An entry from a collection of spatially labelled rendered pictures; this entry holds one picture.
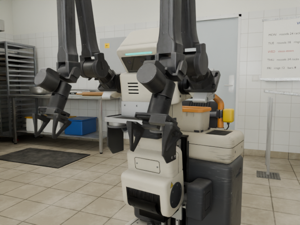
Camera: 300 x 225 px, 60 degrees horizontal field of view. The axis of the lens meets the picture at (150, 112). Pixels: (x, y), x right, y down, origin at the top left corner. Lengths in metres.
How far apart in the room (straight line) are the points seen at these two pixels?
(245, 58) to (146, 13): 1.77
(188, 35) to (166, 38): 0.12
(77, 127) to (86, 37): 3.42
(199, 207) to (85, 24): 0.86
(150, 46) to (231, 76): 3.26
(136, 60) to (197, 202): 0.62
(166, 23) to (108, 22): 4.18
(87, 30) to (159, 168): 0.61
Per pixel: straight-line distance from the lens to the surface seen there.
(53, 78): 0.95
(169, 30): 0.74
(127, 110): 1.06
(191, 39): 0.83
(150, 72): 0.64
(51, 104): 0.96
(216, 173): 1.24
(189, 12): 0.84
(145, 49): 0.96
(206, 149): 1.23
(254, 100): 4.11
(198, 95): 0.94
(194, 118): 1.27
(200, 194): 1.12
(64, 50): 1.00
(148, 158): 1.06
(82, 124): 4.39
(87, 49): 1.08
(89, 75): 1.09
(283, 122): 4.16
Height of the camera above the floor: 1.03
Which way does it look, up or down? 6 degrees down
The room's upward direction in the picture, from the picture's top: straight up
